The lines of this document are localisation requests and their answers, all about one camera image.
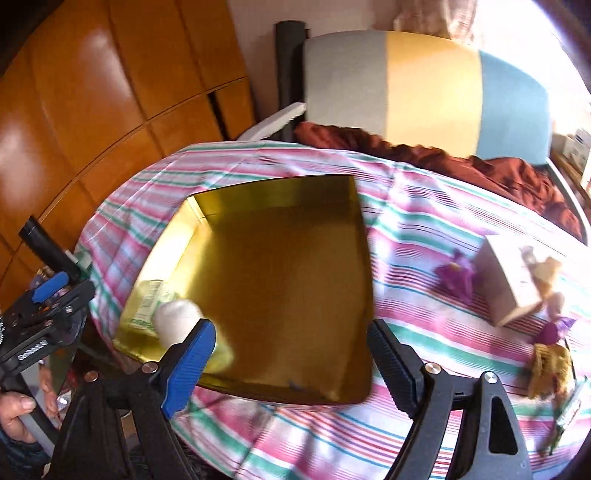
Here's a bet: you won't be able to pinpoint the purple snack packet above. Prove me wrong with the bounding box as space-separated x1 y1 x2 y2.
533 316 576 345
435 250 475 304

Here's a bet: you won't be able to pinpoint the white tea carton box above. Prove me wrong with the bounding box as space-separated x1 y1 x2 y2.
474 235 543 326

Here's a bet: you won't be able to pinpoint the cracker packet green ends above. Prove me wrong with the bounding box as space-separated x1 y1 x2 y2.
548 377 590 456

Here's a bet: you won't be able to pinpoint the yellow sponge block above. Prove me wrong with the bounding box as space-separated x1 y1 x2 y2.
531 257 562 298

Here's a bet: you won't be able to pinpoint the person's left hand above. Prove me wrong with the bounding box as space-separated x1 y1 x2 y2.
0 366 58 444

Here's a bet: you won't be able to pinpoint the wooden wardrobe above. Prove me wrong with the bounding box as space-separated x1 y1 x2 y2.
1 1 254 306

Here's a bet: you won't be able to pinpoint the gold metal tin box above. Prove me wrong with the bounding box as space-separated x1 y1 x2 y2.
113 174 374 405

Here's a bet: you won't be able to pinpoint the rust brown blanket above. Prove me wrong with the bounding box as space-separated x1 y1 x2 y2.
294 121 583 240

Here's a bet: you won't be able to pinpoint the wooden side table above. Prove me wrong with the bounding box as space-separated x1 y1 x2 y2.
550 149 590 209

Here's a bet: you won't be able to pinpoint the white product box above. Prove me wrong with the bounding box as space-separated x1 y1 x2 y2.
551 129 590 173

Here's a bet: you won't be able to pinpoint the tricolour upholstered headboard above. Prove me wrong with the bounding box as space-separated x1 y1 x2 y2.
304 30 551 166

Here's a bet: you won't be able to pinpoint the black rolled mat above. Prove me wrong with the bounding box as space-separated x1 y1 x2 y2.
274 20 308 142

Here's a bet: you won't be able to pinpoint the striped pink curtain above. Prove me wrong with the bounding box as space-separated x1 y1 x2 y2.
393 0 478 44

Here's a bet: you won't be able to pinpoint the white bed frame rail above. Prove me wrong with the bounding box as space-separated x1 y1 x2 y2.
238 102 307 141

